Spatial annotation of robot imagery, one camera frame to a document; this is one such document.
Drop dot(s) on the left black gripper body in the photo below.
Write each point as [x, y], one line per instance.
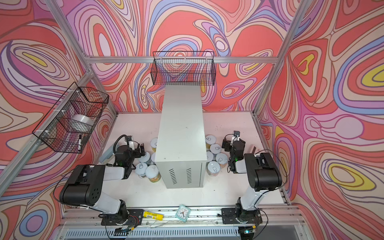
[139, 150]

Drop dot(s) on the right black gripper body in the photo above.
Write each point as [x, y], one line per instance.
[231, 145]

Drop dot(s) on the pink flower label can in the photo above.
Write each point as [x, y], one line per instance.
[213, 168]

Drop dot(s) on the orange label can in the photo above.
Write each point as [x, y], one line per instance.
[153, 174]

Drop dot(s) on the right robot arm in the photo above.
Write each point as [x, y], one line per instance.
[263, 177]

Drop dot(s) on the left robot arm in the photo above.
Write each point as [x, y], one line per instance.
[84, 187]

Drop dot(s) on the grey stapler box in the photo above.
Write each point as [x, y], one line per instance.
[107, 155]

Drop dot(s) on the pink calculator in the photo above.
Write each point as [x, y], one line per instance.
[255, 150]

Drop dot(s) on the teal label can front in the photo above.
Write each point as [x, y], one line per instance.
[141, 170]

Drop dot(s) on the teal label can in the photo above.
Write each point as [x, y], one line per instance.
[141, 170]
[146, 159]

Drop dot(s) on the teal label can rear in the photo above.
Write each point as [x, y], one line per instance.
[146, 159]

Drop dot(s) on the can right hidden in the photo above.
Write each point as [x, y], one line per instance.
[210, 156]

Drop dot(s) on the pink label can left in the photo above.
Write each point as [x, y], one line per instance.
[153, 158]

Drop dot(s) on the yellow label can left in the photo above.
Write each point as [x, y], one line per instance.
[153, 144]

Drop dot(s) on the black marker pen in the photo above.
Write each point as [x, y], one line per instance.
[80, 143]

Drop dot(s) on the grey metal cabinet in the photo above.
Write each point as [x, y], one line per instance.
[181, 154]

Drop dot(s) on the yellow label tube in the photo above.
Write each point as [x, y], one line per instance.
[154, 216]

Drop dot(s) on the teal alarm clock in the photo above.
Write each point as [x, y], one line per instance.
[183, 213]

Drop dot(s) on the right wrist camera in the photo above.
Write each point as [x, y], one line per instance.
[236, 136]

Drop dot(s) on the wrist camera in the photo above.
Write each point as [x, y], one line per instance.
[129, 141]
[236, 136]

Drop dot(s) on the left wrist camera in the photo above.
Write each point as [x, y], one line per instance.
[129, 141]

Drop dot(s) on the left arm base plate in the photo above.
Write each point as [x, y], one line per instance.
[130, 218]

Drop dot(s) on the left black wire basket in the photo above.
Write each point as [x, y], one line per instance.
[57, 133]

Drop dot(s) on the black wire basket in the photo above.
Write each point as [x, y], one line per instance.
[194, 68]
[57, 133]

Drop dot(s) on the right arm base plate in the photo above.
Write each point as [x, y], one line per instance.
[239, 216]

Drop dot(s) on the back black wire basket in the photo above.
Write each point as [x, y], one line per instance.
[194, 68]

